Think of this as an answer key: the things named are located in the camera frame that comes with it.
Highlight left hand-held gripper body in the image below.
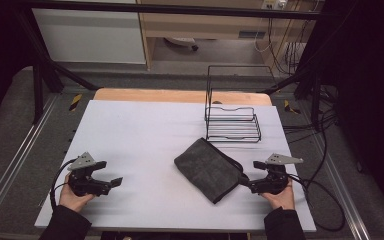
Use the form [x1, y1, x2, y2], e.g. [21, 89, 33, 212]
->
[67, 152, 112, 198]

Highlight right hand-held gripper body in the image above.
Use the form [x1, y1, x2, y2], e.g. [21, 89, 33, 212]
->
[249, 153, 304, 196]

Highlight dark grey fabric pouch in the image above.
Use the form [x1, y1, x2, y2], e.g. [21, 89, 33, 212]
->
[173, 137, 250, 205]

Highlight person's right hand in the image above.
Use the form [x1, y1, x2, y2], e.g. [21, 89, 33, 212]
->
[260, 178, 296, 211]

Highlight person's left hand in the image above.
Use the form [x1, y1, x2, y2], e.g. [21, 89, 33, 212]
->
[58, 173, 96, 213]

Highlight white table mat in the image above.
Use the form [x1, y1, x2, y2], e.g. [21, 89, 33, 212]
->
[34, 99, 317, 234]

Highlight yellow black tape strip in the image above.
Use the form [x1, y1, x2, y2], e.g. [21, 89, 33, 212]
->
[283, 99, 302, 115]
[68, 93, 83, 112]

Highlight wooden table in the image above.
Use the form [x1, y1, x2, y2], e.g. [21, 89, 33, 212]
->
[93, 87, 274, 107]

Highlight white cabinet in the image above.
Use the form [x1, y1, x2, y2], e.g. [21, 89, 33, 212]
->
[31, 0, 147, 65]

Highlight office chair base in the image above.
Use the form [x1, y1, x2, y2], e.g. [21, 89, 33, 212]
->
[164, 36, 200, 52]

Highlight light wooden desk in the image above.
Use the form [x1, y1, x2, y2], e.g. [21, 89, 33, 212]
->
[135, 0, 316, 72]

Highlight white power strip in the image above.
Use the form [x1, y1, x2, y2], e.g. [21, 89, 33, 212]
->
[261, 0, 288, 11]

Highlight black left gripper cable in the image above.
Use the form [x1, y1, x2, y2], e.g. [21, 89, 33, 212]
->
[49, 158, 78, 212]

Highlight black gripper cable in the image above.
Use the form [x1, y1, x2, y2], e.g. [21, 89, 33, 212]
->
[49, 158, 78, 212]
[288, 172, 346, 233]

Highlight black wire rack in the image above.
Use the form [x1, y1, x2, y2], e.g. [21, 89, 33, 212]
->
[204, 64, 262, 144]

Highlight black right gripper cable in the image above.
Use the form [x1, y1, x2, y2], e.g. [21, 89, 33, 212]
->
[288, 172, 346, 233]

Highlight aluminium rail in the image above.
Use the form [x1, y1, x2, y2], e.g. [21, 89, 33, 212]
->
[308, 131, 372, 240]
[0, 94, 60, 222]

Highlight black floor cable bundle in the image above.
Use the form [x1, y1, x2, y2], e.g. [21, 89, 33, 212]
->
[281, 83, 341, 145]

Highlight hanging black cable bundle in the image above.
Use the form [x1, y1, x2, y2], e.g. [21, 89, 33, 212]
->
[253, 14, 316, 76]

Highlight black metal frame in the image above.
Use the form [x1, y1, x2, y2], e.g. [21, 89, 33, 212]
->
[11, 0, 341, 132]

